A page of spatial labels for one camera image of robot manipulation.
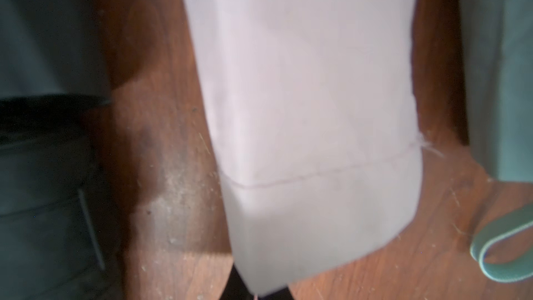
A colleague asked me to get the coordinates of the black umbrella sleeve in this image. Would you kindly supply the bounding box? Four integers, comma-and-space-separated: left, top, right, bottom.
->
1, 0, 110, 109

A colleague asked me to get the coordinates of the pink sleeved umbrella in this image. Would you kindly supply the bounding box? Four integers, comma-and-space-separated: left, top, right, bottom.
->
184, 0, 423, 295

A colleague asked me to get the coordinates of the mint green sleeved umbrella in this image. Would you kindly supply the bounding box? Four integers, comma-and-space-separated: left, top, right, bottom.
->
455, 0, 533, 283

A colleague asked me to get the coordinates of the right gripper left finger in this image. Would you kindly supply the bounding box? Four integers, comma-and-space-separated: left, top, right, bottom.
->
219, 265, 254, 300

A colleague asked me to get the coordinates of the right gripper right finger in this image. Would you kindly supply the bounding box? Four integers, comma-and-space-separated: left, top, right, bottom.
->
258, 286, 294, 300

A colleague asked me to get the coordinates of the black sleeved umbrella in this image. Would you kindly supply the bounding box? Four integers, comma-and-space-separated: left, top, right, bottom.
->
1, 97, 124, 299

